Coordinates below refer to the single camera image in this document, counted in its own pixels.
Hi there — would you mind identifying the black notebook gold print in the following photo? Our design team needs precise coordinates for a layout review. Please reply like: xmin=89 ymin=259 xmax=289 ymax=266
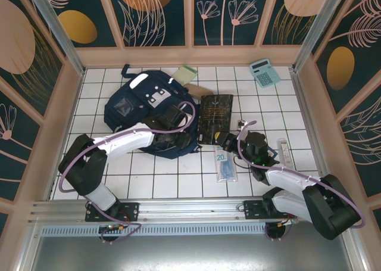
xmin=196 ymin=94 xmax=235 ymax=145

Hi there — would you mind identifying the brown pencil case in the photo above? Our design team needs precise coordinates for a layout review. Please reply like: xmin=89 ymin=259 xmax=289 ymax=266
xmin=186 ymin=84 xmax=214 ymax=101

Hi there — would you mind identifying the navy blue backpack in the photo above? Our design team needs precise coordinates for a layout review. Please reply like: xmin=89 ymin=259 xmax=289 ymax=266
xmin=104 ymin=64 xmax=203 ymax=160

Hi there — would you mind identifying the pale green notepad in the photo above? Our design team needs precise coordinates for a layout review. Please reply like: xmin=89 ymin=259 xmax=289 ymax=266
xmin=172 ymin=64 xmax=198 ymax=86

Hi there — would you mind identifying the teal calculator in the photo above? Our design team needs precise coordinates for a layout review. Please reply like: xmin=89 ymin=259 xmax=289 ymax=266
xmin=249 ymin=58 xmax=282 ymax=89

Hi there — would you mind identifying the grey metal sheet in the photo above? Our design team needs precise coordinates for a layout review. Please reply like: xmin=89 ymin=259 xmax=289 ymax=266
xmin=17 ymin=235 xmax=367 ymax=271

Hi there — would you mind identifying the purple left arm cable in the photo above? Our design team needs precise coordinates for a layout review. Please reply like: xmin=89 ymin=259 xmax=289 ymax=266
xmin=58 ymin=101 xmax=197 ymax=245

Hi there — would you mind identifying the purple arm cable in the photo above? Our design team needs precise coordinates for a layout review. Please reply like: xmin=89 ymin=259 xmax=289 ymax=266
xmin=236 ymin=120 xmax=366 ymax=242
xmin=58 ymin=101 xmax=197 ymax=245

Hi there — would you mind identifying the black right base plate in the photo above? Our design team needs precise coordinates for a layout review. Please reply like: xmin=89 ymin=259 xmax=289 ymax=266
xmin=243 ymin=200 xmax=298 ymax=220

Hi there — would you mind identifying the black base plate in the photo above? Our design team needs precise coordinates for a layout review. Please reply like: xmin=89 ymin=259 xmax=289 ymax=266
xmin=85 ymin=201 xmax=140 ymax=223
xmin=243 ymin=200 xmax=298 ymax=220

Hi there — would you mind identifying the aluminium side rail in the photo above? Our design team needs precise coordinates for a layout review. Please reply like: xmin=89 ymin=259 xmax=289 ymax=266
xmin=289 ymin=68 xmax=340 ymax=198

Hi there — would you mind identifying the aluminium mounting rail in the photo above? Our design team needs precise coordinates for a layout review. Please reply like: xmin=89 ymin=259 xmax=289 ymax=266
xmin=28 ymin=195 xmax=357 ymax=224

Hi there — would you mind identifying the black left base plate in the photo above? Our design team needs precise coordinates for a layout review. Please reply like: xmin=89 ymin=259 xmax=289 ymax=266
xmin=85 ymin=201 xmax=140 ymax=223

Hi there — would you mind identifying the slotted grey cable duct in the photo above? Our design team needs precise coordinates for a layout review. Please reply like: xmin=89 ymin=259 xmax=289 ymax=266
xmin=40 ymin=223 xmax=268 ymax=238

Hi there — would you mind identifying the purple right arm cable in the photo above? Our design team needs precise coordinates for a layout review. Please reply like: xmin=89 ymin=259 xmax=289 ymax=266
xmin=236 ymin=120 xmax=366 ymax=242

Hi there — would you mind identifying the aluminium frame post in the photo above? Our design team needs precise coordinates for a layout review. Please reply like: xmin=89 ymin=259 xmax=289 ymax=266
xmin=23 ymin=0 xmax=87 ymax=77
xmin=291 ymin=0 xmax=358 ymax=73

